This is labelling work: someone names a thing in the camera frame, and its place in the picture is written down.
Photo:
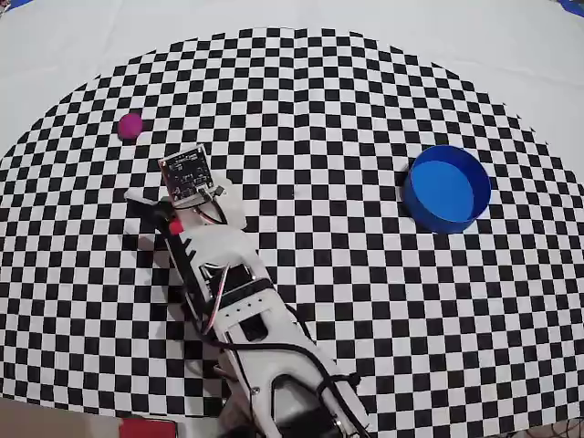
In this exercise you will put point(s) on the red flat box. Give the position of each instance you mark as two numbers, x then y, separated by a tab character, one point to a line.
146	430

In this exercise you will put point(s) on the pink faceted ball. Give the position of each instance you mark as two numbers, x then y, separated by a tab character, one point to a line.
129	127

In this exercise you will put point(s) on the black camera circuit board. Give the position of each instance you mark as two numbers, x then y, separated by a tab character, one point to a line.
187	173

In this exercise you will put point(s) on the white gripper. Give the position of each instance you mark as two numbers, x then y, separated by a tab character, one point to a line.
145	204

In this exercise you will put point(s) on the blue round box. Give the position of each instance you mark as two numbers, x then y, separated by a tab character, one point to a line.
447	191

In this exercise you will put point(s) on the black white checkered mat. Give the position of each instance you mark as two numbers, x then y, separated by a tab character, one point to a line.
410	274

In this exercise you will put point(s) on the blue tape piece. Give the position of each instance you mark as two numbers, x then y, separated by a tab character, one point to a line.
574	4

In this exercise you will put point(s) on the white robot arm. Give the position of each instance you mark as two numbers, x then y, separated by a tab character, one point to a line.
255	328

